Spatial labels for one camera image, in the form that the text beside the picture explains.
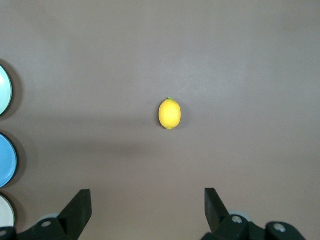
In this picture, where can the blue round plate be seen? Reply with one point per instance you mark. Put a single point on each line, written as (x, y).
(7, 160)

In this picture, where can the beige round plate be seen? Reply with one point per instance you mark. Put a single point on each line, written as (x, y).
(6, 212)

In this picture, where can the yellow lemon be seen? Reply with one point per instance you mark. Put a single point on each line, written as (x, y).
(170, 113)

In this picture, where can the pale green round plate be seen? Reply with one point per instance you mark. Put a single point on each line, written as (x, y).
(4, 90)

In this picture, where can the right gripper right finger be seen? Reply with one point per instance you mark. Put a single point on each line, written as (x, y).
(217, 217)

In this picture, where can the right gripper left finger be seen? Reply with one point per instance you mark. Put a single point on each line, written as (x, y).
(75, 217)

